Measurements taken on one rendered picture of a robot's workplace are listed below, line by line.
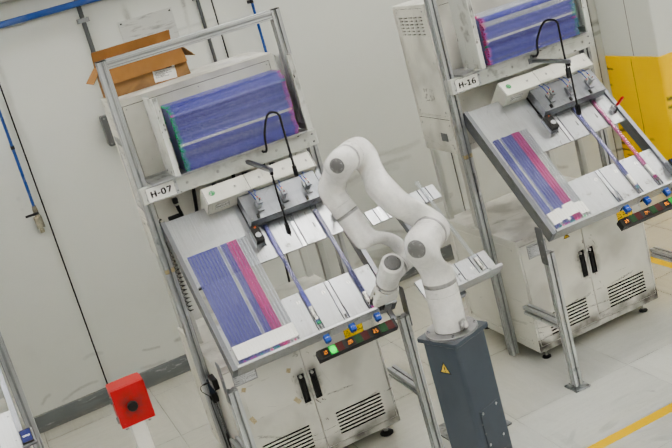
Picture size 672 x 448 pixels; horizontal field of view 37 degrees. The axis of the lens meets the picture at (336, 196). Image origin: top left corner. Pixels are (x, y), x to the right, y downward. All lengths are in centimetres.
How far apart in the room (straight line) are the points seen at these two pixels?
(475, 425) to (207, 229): 131
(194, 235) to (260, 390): 69
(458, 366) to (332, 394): 89
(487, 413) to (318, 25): 284
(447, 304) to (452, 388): 32
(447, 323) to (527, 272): 113
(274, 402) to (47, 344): 180
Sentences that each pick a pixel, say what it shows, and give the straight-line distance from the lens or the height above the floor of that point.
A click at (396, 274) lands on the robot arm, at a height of 95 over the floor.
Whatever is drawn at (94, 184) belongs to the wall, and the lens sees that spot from 548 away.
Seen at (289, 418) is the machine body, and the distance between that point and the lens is 424.
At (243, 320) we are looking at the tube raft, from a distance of 383.
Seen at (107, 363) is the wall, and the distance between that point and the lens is 570.
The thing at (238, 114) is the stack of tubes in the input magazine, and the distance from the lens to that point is 404.
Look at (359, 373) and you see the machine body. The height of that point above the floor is 35.
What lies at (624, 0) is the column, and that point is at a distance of 650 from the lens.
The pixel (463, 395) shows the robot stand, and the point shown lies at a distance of 361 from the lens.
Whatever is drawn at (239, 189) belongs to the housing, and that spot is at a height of 125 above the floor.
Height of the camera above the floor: 216
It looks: 15 degrees down
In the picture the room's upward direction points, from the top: 16 degrees counter-clockwise
